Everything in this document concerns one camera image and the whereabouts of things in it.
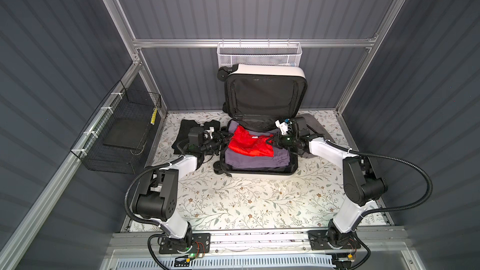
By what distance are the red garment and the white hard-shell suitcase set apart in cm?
6

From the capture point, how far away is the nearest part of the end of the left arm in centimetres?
77

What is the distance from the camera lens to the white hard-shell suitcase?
2.68ft

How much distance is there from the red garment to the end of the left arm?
0.07 m

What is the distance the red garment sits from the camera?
874mm

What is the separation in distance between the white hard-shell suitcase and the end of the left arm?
0.31 ft
